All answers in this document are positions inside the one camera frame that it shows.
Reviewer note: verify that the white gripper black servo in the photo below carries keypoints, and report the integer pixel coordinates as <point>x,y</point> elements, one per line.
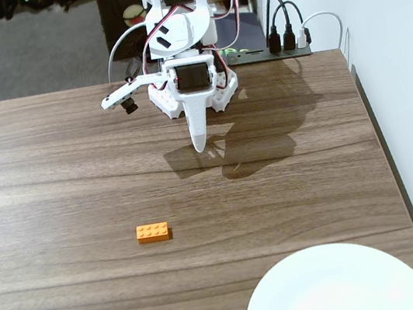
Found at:
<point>191,78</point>

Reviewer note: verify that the orange lego block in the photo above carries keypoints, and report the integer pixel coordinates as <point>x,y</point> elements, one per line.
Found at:
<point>154,232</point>

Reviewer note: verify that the white round plate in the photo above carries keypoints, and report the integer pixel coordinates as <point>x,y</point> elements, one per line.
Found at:
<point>330,292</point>

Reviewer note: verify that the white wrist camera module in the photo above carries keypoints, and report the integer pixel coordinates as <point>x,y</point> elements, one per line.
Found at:
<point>119,97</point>

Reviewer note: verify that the dark navy box green print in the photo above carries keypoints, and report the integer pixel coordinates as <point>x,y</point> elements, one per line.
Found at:
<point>249,30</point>

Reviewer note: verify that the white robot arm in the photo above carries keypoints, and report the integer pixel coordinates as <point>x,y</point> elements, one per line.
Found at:
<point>190,27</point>

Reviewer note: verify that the dark cabinet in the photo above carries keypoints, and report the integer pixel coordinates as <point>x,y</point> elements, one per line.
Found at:
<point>108,5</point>

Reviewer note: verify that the red green white ball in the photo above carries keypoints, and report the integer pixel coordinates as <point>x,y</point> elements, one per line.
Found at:
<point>131,15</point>

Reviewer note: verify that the black usb hub bar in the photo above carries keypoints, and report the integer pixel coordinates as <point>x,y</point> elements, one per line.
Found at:
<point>261,56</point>

